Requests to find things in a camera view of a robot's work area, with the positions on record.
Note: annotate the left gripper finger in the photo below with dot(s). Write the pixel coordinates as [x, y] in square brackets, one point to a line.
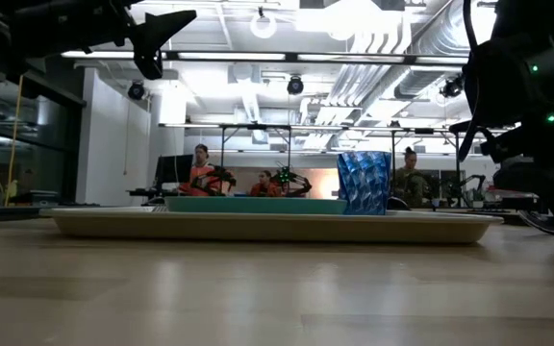
[157, 29]

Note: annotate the blue faceted plastic cup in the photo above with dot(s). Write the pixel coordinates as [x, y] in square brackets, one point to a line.
[363, 185]

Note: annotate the teal round plate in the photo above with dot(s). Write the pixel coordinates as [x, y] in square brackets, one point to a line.
[258, 205]

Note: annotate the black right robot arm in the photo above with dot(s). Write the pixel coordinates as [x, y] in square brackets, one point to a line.
[541, 17]

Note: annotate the black background robot arm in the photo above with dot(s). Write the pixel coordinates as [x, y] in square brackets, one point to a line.
[469, 185]
[290, 177]
[214, 179]

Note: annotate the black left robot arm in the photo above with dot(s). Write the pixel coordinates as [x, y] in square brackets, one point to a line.
[27, 24]

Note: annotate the beige plastic tray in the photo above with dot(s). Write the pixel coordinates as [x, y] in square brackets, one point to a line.
[277, 230]

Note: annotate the black round spotlight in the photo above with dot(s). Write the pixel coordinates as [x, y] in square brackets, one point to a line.
[295, 85]
[451, 87]
[136, 91]

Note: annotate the black metal rig stand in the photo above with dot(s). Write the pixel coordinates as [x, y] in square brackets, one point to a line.
[258, 127]
[423, 130]

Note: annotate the person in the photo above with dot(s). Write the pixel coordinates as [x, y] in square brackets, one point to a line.
[202, 170]
[409, 180]
[265, 187]

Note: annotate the black computer monitor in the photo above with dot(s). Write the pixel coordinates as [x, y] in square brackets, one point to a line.
[173, 169]

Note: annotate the grey storage bin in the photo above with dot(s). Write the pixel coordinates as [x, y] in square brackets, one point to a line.
[44, 197]

